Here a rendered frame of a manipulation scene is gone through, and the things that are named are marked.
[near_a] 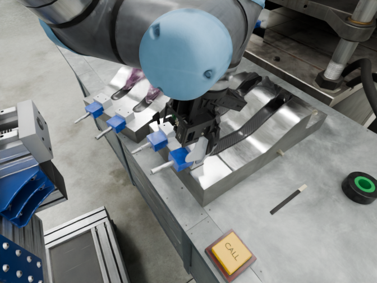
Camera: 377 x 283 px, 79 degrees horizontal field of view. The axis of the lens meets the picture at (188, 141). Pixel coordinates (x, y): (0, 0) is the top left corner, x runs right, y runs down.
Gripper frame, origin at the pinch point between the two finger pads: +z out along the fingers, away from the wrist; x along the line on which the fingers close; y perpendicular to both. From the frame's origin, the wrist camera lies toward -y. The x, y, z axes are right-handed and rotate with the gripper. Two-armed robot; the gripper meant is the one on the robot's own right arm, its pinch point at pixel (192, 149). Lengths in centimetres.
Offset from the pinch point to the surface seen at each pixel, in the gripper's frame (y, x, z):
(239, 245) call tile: 1.0, 21.5, 7.6
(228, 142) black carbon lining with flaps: -13.0, 0.4, 4.2
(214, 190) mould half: -2.1, 8.9, 7.0
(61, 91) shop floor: 0, -182, 122
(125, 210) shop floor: 2, -33, 101
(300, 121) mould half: -29.4, 7.6, -4.3
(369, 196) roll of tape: -32.8, 31.2, 1.6
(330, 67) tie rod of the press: -72, -7, -2
